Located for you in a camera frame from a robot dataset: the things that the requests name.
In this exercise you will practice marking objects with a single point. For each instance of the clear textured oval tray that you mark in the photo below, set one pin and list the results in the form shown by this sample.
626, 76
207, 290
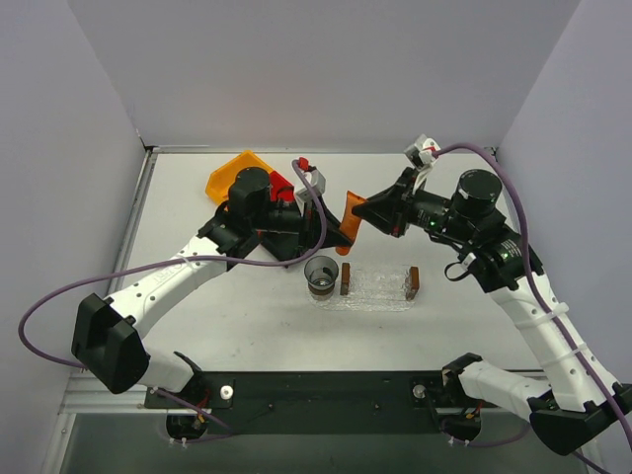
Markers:
338, 303

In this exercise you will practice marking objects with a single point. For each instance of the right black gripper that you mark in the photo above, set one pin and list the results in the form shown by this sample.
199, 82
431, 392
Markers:
401, 203

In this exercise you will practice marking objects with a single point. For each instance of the red plastic bin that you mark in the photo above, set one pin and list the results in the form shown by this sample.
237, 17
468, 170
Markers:
282, 190

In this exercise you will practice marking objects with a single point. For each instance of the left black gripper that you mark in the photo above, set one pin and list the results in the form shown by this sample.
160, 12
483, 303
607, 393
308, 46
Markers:
306, 225

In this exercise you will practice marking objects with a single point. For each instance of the orange toothpaste tube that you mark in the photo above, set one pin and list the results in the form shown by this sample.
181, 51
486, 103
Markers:
351, 223

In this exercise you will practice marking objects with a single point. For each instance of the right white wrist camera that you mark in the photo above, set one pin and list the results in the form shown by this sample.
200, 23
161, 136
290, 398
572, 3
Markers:
421, 153

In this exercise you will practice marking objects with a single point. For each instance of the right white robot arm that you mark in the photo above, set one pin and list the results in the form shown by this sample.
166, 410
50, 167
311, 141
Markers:
578, 399

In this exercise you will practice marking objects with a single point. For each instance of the yellow plastic bin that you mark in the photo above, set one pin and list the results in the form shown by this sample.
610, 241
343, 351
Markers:
221, 179

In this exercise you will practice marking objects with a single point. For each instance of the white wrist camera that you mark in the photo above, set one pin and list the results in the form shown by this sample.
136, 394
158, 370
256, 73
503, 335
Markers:
310, 183
421, 153

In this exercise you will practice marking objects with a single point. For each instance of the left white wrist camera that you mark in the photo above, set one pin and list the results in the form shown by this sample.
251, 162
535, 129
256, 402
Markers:
310, 183

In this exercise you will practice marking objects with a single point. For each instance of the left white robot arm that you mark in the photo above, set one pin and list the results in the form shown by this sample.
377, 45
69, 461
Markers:
109, 332

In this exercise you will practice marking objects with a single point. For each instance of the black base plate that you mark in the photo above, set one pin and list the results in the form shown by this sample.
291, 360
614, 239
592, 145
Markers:
404, 402

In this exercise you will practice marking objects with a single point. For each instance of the glass cup with brown band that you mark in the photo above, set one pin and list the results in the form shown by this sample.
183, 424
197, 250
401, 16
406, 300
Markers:
321, 274

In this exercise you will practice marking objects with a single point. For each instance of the black plastic bin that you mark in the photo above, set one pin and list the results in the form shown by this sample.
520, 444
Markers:
282, 246

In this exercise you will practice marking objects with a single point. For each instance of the clear holder with wooden ends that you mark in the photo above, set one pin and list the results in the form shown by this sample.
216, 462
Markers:
383, 283

